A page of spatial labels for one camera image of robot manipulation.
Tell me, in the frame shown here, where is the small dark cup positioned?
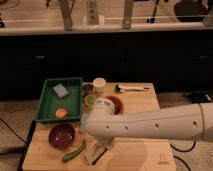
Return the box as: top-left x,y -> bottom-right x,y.
83,84 -> 93,96

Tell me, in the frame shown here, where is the blue-grey sponge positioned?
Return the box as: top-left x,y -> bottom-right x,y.
53,84 -> 69,98

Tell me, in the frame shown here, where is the orange bowl with contents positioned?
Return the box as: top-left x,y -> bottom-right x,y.
106,96 -> 124,115

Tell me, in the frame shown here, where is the dark blue floor object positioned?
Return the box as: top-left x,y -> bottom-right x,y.
190,92 -> 211,103

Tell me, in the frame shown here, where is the purple bowl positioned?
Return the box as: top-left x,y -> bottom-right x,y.
48,123 -> 75,150

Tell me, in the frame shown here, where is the white cup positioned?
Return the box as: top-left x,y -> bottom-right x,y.
93,77 -> 106,93

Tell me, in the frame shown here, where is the green plastic tray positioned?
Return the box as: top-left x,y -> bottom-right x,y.
35,77 -> 83,123

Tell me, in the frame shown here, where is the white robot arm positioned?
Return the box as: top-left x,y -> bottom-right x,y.
85,98 -> 213,147

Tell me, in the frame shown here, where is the grey folded cloth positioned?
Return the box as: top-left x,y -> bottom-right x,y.
80,113 -> 89,134

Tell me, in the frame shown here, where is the green cucumber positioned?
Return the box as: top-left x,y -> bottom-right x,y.
62,140 -> 86,162

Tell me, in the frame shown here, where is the light green cup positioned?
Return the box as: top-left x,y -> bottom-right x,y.
85,94 -> 97,109

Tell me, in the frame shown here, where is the black floor cable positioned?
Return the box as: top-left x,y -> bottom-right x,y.
169,139 -> 198,153

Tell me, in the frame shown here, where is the orange round object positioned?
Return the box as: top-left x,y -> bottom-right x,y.
55,108 -> 68,118

